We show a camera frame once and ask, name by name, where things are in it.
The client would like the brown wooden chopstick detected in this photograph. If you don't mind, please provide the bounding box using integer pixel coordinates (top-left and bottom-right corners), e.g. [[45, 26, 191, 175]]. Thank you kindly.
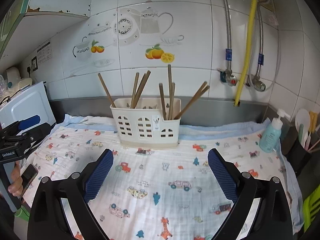
[[130, 72, 139, 109], [98, 73, 116, 108], [176, 84, 211, 119], [173, 80, 208, 120], [133, 73, 148, 109], [167, 64, 172, 120], [133, 70, 151, 108], [168, 82, 175, 120], [159, 83, 167, 120]]

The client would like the person left hand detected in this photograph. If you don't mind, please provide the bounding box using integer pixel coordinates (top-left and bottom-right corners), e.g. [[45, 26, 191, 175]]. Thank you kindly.
[[8, 161, 23, 197]]

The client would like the white microwave oven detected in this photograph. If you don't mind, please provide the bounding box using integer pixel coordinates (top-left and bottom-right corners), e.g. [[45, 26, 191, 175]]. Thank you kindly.
[[1, 82, 56, 128]]

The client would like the black smartphone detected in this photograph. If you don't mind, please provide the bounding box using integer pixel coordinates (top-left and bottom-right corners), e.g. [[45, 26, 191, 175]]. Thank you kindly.
[[21, 164, 38, 196]]

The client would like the white cartoon print cloth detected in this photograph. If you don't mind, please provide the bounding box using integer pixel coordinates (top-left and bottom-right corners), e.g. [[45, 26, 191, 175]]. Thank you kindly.
[[23, 124, 294, 239]]

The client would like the teal soap pump bottle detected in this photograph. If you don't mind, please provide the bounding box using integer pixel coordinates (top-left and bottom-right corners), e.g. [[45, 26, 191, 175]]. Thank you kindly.
[[259, 109, 290, 153]]

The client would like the light blue towel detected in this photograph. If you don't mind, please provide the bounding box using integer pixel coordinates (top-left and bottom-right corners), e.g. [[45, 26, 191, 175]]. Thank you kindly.
[[59, 114, 304, 233]]

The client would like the cream plastic utensil holder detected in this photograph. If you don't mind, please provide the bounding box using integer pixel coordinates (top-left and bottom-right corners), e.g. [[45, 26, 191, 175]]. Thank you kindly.
[[110, 98, 180, 149]]

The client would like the black utensil caddy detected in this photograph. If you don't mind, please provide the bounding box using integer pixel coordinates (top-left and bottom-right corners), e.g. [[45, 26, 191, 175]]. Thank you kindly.
[[286, 127, 319, 177]]

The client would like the green plastic rack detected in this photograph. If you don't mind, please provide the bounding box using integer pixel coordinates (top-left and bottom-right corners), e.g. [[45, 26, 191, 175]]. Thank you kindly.
[[303, 185, 320, 231]]

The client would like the white rice spoon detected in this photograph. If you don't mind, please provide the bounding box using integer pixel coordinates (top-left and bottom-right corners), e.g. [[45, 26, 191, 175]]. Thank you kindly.
[[295, 108, 310, 139]]

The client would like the right water valve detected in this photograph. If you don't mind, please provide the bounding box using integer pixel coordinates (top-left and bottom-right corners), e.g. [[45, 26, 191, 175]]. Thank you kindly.
[[247, 74, 266, 92]]

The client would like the water valve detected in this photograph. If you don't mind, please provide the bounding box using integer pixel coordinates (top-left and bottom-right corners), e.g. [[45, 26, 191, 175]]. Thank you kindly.
[[218, 69, 238, 87], [247, 74, 266, 92]]

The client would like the left water valve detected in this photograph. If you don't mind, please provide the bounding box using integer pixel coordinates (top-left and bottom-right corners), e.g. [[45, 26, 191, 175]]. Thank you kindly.
[[218, 69, 238, 87]]

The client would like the wall power socket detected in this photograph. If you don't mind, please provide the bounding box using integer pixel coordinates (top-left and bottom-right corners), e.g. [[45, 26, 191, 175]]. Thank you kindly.
[[30, 56, 38, 72]]

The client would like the left metal braided hose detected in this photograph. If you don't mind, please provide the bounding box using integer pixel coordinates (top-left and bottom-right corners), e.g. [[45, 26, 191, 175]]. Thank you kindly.
[[216, 0, 233, 72]]

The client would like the metal braided hose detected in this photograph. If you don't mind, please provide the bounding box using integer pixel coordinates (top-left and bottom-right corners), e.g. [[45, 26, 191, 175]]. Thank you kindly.
[[246, 0, 281, 93], [216, 0, 233, 72]]

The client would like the yellow gas hose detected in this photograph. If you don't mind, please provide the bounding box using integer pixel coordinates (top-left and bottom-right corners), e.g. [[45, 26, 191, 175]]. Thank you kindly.
[[233, 0, 258, 107]]

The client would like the right metal braided hose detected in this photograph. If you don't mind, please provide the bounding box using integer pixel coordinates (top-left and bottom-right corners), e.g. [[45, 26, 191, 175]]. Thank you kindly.
[[246, 0, 281, 93]]

